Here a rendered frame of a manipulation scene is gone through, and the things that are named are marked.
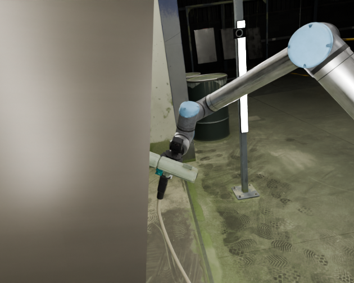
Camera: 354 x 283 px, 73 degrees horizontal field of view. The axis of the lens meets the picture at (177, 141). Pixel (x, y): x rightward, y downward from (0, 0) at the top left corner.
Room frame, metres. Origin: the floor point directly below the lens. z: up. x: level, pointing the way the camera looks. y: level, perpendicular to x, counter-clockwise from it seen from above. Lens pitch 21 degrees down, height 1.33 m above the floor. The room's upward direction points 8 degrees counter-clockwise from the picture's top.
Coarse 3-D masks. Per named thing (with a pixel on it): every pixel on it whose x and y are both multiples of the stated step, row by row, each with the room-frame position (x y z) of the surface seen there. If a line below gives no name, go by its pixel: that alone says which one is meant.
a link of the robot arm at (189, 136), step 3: (177, 129) 1.09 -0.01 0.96; (177, 132) 1.09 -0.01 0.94; (180, 132) 1.08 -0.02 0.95; (183, 132) 1.07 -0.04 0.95; (192, 132) 1.08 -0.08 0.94; (174, 135) 1.08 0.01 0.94; (183, 135) 1.05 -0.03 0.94; (186, 135) 1.06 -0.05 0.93; (189, 135) 1.08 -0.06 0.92; (192, 135) 1.09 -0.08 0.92; (189, 138) 1.07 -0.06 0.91; (192, 138) 1.11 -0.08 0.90; (189, 141) 1.05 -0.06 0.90; (189, 144) 1.05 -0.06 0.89
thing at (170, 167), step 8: (152, 160) 0.82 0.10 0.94; (160, 160) 0.82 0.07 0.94; (168, 160) 0.83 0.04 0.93; (160, 168) 0.81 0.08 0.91; (168, 168) 0.80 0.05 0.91; (176, 168) 0.79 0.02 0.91; (184, 168) 0.79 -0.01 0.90; (192, 168) 0.80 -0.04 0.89; (160, 176) 0.84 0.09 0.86; (168, 176) 0.81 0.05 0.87; (176, 176) 0.80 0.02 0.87; (184, 176) 0.78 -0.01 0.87; (192, 176) 0.77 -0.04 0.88; (160, 184) 0.84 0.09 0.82; (160, 192) 0.86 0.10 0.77
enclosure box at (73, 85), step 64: (0, 0) 0.41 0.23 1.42; (64, 0) 0.43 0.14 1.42; (128, 0) 0.44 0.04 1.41; (0, 64) 0.41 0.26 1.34; (64, 64) 0.42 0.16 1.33; (128, 64) 0.44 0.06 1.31; (0, 128) 0.40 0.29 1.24; (64, 128) 0.42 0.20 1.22; (128, 128) 0.43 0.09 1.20; (0, 192) 0.40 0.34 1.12; (64, 192) 0.41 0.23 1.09; (128, 192) 0.43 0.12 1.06; (0, 256) 0.39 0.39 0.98; (64, 256) 0.40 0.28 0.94; (128, 256) 0.42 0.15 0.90
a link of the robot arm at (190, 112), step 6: (186, 102) 1.11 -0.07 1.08; (192, 102) 1.11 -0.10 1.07; (180, 108) 1.07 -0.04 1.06; (186, 108) 1.05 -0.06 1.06; (192, 108) 1.06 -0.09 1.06; (198, 108) 1.07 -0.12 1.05; (180, 114) 1.07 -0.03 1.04; (186, 114) 1.05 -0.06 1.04; (192, 114) 1.05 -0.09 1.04; (198, 114) 1.08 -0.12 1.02; (180, 120) 1.07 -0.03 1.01; (186, 120) 1.05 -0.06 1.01; (192, 120) 1.06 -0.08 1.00; (198, 120) 1.11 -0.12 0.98; (180, 126) 1.07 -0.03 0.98; (186, 126) 1.06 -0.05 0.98; (192, 126) 1.07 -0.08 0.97; (186, 132) 1.07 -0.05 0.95
